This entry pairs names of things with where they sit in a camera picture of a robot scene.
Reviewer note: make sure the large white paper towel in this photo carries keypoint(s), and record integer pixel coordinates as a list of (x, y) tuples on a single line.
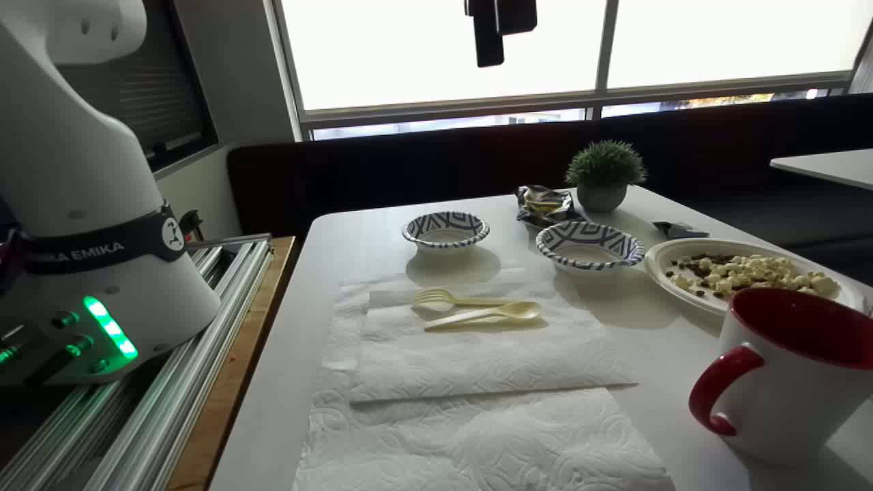
[(474, 446)]

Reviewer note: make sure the popcorn and chocolate mix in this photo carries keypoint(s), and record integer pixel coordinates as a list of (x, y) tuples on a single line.
[(745, 273)]

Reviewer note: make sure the aluminium rail frame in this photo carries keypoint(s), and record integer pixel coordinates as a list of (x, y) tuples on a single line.
[(137, 427)]

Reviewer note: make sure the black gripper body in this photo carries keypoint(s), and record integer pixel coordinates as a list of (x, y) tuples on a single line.
[(520, 14)]

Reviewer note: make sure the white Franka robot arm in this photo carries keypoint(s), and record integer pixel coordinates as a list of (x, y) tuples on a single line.
[(84, 165)]

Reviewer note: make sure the black sofa bench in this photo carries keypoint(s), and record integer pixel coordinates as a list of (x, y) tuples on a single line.
[(410, 168)]

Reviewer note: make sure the small green potted plant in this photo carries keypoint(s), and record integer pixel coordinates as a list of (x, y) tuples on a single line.
[(603, 165)]

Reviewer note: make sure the white side table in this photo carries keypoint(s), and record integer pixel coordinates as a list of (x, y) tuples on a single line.
[(827, 168)]

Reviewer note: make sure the blue patterned paper bowl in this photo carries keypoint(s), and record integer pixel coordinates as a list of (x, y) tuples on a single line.
[(446, 233), (591, 247)]

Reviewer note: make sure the orange black clamp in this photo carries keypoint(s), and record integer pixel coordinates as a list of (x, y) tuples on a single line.
[(193, 228)]

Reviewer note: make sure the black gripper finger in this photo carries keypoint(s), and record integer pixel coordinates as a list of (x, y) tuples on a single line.
[(489, 37)]

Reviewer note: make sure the wooden base board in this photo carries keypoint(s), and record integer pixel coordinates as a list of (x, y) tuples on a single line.
[(228, 383)]

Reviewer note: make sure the bowl of popcorn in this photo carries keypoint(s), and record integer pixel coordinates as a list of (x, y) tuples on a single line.
[(665, 262)]

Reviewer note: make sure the small dark foil wrapper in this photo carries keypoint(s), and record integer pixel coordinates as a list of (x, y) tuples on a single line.
[(671, 229)]

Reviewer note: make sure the folded white paper towel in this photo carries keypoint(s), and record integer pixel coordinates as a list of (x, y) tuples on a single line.
[(474, 364)]

